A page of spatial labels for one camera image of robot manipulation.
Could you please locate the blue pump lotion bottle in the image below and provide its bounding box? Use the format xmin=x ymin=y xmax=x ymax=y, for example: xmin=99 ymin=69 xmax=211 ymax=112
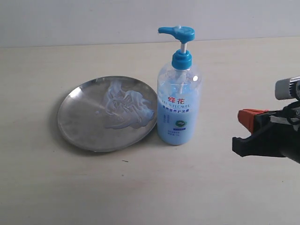
xmin=157 ymin=26 xmax=202 ymax=145

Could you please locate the round steel plate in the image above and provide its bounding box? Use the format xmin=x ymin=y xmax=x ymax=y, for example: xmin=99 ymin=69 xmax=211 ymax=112
xmin=57 ymin=76 xmax=158 ymax=153

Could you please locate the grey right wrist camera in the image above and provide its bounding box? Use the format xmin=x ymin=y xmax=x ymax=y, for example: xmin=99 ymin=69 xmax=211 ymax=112
xmin=275 ymin=76 xmax=300 ymax=101

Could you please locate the blue-white soap smear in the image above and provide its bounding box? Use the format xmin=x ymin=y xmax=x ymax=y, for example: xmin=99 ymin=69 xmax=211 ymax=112
xmin=101 ymin=80 xmax=155 ymax=129

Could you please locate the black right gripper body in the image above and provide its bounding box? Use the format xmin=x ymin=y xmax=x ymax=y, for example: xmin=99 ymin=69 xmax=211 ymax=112
xmin=255 ymin=101 xmax=300 ymax=163

